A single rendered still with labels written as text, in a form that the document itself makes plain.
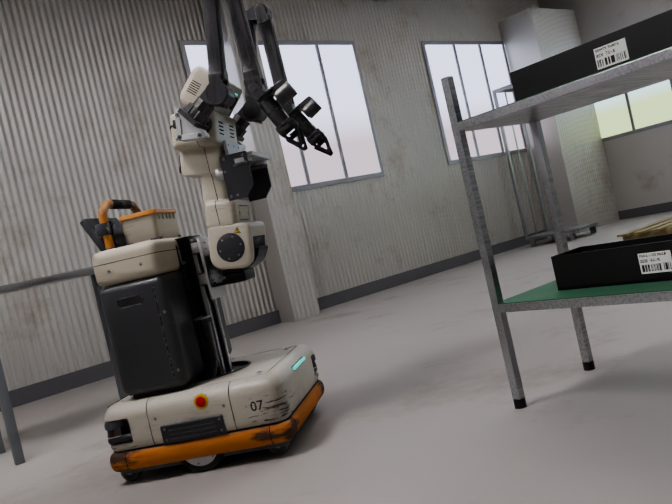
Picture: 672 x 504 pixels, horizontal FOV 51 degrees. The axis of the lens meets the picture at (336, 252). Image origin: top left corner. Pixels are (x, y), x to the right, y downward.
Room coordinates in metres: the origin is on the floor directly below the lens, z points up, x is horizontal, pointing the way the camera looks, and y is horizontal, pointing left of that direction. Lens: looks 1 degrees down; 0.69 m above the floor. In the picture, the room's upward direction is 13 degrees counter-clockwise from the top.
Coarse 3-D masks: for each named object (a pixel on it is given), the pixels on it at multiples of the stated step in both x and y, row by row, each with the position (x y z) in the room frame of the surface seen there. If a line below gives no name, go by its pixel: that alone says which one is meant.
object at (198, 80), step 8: (192, 72) 2.55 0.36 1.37; (200, 72) 2.54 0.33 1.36; (192, 80) 2.55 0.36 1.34; (200, 80) 2.54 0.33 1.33; (208, 80) 2.53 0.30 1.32; (184, 88) 2.56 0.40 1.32; (192, 88) 2.55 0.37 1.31; (200, 88) 2.54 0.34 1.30; (232, 88) 2.61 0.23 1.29; (184, 96) 2.55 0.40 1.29; (192, 96) 2.55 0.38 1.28; (184, 104) 2.58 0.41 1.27; (224, 112) 2.66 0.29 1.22
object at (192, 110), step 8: (192, 104) 2.40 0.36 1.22; (200, 104) 2.39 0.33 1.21; (184, 112) 2.37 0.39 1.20; (192, 112) 2.39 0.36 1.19; (200, 112) 2.39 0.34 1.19; (208, 112) 2.41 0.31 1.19; (192, 120) 2.37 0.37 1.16; (200, 120) 2.40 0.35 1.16; (208, 120) 2.44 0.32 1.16; (200, 128) 2.42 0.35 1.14
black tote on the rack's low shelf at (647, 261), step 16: (624, 240) 2.23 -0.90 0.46; (640, 240) 2.19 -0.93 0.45; (656, 240) 2.15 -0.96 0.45; (560, 256) 2.23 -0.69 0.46; (576, 256) 2.19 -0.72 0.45; (592, 256) 2.14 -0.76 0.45; (608, 256) 2.10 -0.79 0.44; (624, 256) 2.06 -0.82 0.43; (640, 256) 2.03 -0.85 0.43; (656, 256) 1.99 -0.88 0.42; (560, 272) 2.24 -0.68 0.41; (576, 272) 2.20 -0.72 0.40; (592, 272) 2.15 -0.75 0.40; (608, 272) 2.11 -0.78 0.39; (624, 272) 2.07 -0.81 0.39; (640, 272) 2.03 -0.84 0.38; (656, 272) 2.00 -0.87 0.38; (560, 288) 2.25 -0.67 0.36; (576, 288) 2.21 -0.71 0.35
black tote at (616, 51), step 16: (656, 16) 1.89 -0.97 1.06; (624, 32) 1.96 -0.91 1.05; (640, 32) 1.93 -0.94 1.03; (656, 32) 1.89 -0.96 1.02; (576, 48) 2.07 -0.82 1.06; (592, 48) 2.04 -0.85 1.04; (608, 48) 2.00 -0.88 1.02; (624, 48) 1.97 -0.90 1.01; (640, 48) 1.93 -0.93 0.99; (656, 48) 1.90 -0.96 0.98; (544, 64) 2.16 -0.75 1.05; (560, 64) 2.12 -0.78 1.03; (576, 64) 2.08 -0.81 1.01; (592, 64) 2.04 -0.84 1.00; (608, 64) 2.01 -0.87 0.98; (512, 80) 2.25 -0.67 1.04; (528, 80) 2.21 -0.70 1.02; (544, 80) 2.17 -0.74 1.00; (560, 80) 2.13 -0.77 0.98; (528, 96) 2.22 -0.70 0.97
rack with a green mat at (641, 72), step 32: (640, 64) 1.79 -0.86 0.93; (448, 96) 2.29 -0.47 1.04; (544, 96) 2.02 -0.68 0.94; (576, 96) 2.07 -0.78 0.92; (608, 96) 2.27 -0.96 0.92; (480, 128) 2.35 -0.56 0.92; (544, 160) 2.54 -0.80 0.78; (480, 224) 2.28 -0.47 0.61; (544, 288) 2.38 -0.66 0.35; (608, 288) 2.08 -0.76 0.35; (640, 288) 1.96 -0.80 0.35; (576, 320) 2.55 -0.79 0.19; (512, 352) 2.29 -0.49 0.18; (512, 384) 2.29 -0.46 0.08
